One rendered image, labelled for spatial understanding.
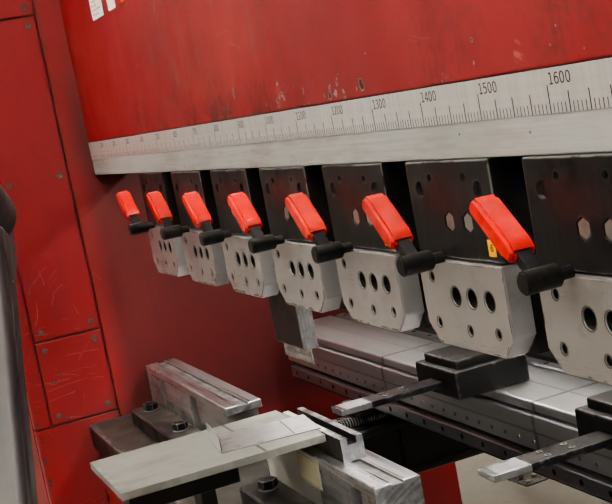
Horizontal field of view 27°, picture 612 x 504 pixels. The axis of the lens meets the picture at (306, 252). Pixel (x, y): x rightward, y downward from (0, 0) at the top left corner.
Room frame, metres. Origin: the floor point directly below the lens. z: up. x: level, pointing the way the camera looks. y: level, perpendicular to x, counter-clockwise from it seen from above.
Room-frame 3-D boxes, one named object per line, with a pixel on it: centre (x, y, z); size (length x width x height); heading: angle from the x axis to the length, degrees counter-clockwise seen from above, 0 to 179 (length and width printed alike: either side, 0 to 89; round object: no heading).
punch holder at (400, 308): (1.25, -0.09, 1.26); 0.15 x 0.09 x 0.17; 20
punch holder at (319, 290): (1.44, -0.02, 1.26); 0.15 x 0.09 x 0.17; 20
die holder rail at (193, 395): (2.12, 0.22, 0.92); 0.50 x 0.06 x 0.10; 20
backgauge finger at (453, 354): (1.66, -0.12, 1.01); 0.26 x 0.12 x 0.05; 110
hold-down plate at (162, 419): (2.15, 0.30, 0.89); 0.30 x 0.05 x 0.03; 20
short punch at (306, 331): (1.61, 0.03, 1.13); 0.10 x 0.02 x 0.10; 20
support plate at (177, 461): (1.55, 0.17, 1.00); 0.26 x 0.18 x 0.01; 110
